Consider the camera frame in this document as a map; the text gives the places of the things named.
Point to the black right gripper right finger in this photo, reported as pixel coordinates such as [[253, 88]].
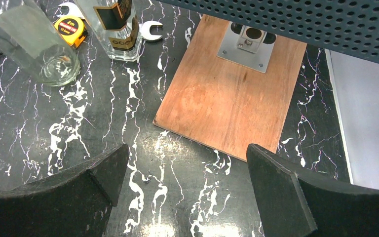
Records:
[[294, 201]]

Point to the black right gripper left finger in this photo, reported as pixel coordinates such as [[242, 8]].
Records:
[[75, 202]]

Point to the clear bottle with gold rim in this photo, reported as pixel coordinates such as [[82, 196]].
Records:
[[29, 39]]

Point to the clear bottle with black cap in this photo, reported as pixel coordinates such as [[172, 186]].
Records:
[[115, 25]]

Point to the yellow tape measure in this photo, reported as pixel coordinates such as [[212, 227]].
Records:
[[72, 29]]

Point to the grey metal box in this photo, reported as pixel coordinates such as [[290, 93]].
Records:
[[350, 27]]

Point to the steel combination wrench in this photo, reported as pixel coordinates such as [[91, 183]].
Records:
[[145, 28]]

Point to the metal bracket with knob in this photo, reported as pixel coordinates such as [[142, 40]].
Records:
[[247, 46]]

